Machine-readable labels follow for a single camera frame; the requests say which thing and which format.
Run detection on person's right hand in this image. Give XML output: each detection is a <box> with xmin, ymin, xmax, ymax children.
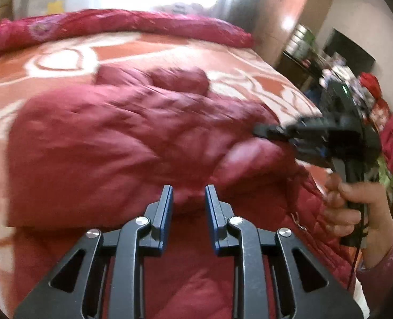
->
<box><xmin>322</xmin><ymin>172</ymin><xmax>393</xmax><ymax>250</ymax></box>

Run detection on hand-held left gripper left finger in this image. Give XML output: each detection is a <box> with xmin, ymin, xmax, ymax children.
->
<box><xmin>13</xmin><ymin>185</ymin><xmax>174</xmax><ymax>319</ymax></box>

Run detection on orange and white patterned blanket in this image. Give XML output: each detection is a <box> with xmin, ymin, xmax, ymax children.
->
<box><xmin>0</xmin><ymin>33</ymin><xmax>323</xmax><ymax>309</ymax></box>

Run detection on dark cabinet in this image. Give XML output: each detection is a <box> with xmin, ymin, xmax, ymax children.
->
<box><xmin>278</xmin><ymin>50</ymin><xmax>321</xmax><ymax>91</ymax></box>

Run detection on black flat screen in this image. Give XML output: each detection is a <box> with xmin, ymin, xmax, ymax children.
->
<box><xmin>324</xmin><ymin>28</ymin><xmax>377</xmax><ymax>74</ymax></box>

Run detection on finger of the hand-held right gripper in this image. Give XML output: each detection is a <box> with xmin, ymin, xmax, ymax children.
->
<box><xmin>290</xmin><ymin>139</ymin><xmax>332</xmax><ymax>167</ymax></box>
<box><xmin>252</xmin><ymin>116</ymin><xmax>331</xmax><ymax>141</ymax></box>

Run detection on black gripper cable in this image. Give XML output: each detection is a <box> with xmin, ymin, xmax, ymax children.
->
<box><xmin>347</xmin><ymin>244</ymin><xmax>363</xmax><ymax>291</ymax></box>

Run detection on red quilted jacket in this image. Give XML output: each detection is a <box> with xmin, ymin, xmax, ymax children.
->
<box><xmin>7</xmin><ymin>65</ymin><xmax>360</xmax><ymax>319</ymax></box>

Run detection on yellow object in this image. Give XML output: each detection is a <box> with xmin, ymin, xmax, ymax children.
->
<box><xmin>47</xmin><ymin>0</ymin><xmax>65</xmax><ymax>16</ymax></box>

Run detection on person's right forearm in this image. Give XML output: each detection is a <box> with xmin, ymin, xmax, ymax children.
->
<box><xmin>355</xmin><ymin>226</ymin><xmax>393</xmax><ymax>295</ymax></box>

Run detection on pile of red clothes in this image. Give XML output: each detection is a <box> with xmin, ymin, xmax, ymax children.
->
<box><xmin>359</xmin><ymin>72</ymin><xmax>393</xmax><ymax>195</ymax></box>

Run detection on rolled red quilt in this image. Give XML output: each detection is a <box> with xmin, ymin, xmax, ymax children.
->
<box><xmin>0</xmin><ymin>10</ymin><xmax>254</xmax><ymax>62</ymax></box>

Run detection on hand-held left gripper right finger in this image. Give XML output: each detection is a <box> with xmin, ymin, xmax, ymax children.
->
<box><xmin>205</xmin><ymin>184</ymin><xmax>364</xmax><ymax>319</ymax></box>

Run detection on brown wooden wardrobe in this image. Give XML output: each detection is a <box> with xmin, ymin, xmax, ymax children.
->
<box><xmin>250</xmin><ymin>0</ymin><xmax>335</xmax><ymax>70</ymax></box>

